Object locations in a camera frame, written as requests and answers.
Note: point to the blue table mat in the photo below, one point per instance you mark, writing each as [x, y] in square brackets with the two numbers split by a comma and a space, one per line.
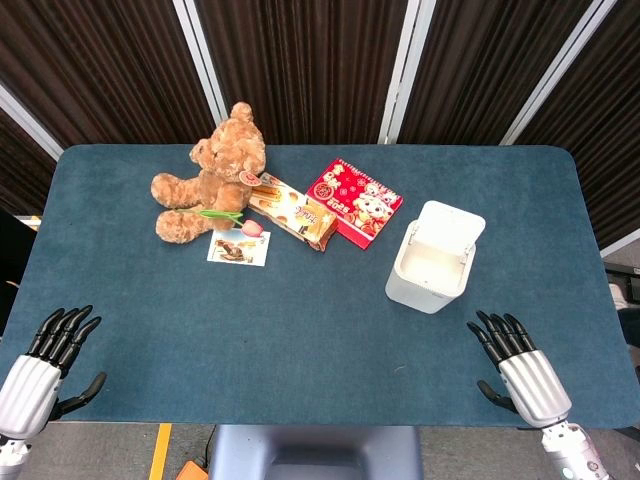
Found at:
[310, 320]

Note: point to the white partition frame post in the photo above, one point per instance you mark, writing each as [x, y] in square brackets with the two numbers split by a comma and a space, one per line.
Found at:
[197, 55]
[402, 70]
[27, 125]
[552, 72]

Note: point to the red 2025 desk calendar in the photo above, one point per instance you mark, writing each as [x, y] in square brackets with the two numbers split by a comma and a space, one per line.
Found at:
[356, 202]

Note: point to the white plastic bin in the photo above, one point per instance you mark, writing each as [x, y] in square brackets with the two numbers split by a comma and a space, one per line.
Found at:
[434, 256]

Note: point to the pink artificial tulip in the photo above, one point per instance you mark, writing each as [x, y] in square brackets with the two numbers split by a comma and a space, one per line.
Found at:
[234, 221]

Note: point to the orange floor device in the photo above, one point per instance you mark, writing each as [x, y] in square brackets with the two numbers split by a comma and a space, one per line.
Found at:
[192, 471]

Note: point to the white photo card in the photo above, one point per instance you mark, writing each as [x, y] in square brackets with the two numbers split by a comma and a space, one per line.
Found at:
[239, 248]

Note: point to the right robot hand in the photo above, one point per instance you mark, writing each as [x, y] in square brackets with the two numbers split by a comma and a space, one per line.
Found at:
[533, 390]

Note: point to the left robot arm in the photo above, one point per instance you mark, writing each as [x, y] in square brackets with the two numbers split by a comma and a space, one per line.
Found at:
[10, 454]

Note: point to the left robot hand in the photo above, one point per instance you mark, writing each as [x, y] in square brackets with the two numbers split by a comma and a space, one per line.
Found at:
[27, 392]

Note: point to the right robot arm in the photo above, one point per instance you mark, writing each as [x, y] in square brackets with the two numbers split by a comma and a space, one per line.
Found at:
[575, 452]

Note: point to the orange biscuit box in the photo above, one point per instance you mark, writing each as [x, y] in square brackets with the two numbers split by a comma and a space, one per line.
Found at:
[294, 212]

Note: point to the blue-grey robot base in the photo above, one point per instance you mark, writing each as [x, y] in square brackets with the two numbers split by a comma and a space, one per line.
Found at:
[315, 452]

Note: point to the brown teddy bear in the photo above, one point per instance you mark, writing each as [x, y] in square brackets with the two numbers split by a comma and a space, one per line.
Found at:
[212, 175]

